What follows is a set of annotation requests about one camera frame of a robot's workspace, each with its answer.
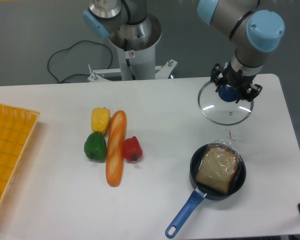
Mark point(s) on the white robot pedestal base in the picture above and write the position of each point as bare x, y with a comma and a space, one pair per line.
136, 50

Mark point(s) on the red toy bell pepper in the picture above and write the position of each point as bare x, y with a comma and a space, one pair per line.
132, 150

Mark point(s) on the glass pot lid blue knob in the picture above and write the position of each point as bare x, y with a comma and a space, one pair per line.
221, 106

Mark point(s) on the orange toy baguette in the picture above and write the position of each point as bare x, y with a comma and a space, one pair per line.
114, 158

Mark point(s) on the yellow toy bell pepper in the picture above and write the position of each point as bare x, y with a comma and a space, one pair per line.
100, 120

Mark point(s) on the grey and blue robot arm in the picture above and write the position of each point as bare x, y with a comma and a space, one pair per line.
256, 33

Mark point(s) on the green toy bell pepper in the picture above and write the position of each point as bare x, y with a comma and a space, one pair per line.
95, 147

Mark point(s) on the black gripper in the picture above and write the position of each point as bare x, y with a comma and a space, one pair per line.
237, 76

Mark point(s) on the yellow woven basket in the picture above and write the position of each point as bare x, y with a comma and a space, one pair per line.
16, 127

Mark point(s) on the black pan with blue handle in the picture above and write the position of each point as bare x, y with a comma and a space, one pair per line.
199, 194

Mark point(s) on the bagged slice of bread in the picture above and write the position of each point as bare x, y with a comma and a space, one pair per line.
219, 166

